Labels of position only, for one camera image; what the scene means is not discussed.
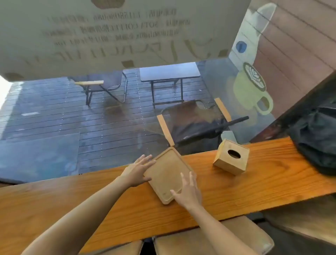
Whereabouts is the person's right hand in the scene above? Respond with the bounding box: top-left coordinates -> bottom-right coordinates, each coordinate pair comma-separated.
170,171 -> 203,211

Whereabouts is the person's left hand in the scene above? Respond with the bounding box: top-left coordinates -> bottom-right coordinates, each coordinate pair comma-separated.
119,154 -> 157,187

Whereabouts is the wooden tray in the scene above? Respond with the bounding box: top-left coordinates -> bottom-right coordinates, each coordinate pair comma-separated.
143,146 -> 197,205

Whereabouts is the wooden tissue box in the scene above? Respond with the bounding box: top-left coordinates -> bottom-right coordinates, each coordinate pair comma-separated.
212,138 -> 250,176

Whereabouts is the person's right forearm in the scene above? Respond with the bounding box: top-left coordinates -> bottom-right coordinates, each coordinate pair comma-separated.
187,205 -> 259,255

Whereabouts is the person's left forearm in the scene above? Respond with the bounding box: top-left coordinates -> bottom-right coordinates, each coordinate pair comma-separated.
21,175 -> 133,255

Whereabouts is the small white box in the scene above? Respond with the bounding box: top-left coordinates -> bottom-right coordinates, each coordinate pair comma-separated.
220,130 -> 238,144

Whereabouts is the tan cushioned stool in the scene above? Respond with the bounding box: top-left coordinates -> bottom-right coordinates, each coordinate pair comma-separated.
86,239 -> 144,255
153,215 -> 275,255
264,194 -> 336,246

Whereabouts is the brown folding chair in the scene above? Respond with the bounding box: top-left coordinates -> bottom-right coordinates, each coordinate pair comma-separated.
156,97 -> 233,156

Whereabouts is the grey door mat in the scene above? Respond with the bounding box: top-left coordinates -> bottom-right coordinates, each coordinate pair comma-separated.
0,132 -> 80,182

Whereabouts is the grey folding chair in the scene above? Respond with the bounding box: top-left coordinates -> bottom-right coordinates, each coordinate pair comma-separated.
68,71 -> 128,107

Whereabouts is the dark square outdoor table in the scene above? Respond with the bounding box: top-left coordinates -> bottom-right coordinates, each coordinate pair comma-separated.
139,62 -> 201,109

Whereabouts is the black bag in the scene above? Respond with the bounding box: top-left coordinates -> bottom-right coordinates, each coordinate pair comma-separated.
287,101 -> 336,176

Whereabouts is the beige window poster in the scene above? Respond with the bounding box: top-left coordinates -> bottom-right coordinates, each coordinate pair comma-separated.
0,0 -> 251,81

